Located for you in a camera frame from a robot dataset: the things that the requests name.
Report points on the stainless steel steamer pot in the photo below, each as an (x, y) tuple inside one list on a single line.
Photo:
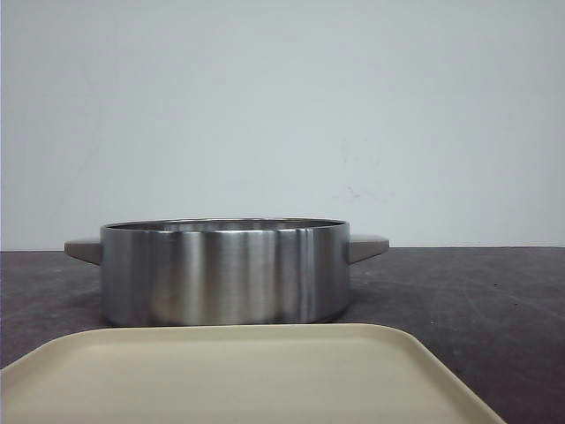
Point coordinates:
[(206, 272)]

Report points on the cream plastic tray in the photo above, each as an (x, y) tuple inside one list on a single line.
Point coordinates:
[(323, 373)]

